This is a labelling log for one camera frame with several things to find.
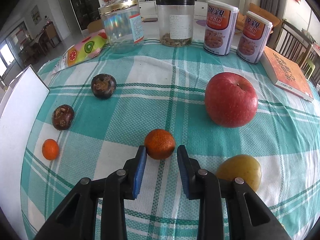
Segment far dark water chestnut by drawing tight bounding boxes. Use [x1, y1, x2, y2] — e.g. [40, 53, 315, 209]
[91, 74, 117, 99]

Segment fruit print snack bag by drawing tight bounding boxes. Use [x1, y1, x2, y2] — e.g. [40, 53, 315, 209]
[52, 29, 107, 74]

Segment orange lounge chair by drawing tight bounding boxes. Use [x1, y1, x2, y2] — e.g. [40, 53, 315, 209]
[235, 3, 281, 31]

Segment black glass cabinet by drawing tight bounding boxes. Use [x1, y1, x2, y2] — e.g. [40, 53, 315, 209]
[70, 0, 100, 31]

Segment teal white plaid tablecloth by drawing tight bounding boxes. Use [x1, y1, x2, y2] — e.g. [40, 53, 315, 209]
[21, 39, 319, 239]

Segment red apple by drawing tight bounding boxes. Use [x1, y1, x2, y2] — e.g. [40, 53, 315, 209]
[204, 72, 258, 128]

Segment yellow-green pear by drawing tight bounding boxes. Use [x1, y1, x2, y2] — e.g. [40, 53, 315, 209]
[215, 154, 262, 192]

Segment left red white canister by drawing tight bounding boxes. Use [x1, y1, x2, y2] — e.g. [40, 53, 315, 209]
[203, 0, 239, 56]

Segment dark wooden chair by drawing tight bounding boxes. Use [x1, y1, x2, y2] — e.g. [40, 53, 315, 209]
[273, 20, 312, 68]

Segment orange book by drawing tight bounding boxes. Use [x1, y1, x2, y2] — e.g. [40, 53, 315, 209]
[260, 46, 313, 102]

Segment clear jar gold lid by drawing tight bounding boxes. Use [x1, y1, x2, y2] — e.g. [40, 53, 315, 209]
[99, 0, 144, 54]

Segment right red white canister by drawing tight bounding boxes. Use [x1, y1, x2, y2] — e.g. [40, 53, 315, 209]
[236, 11, 273, 64]

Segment white tv cabinet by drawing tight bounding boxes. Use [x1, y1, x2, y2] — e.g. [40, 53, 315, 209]
[139, 1, 207, 20]

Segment clear jar black lid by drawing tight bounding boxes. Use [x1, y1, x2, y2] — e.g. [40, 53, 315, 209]
[156, 0, 195, 47]

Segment red white canister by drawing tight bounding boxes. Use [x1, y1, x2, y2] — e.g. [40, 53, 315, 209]
[236, 11, 273, 64]
[203, 0, 239, 56]

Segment white cardboard box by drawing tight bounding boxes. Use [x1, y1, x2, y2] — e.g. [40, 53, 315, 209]
[1, 66, 49, 239]

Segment small orange tangerine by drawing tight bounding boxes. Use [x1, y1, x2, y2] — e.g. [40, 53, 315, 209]
[42, 139, 59, 160]

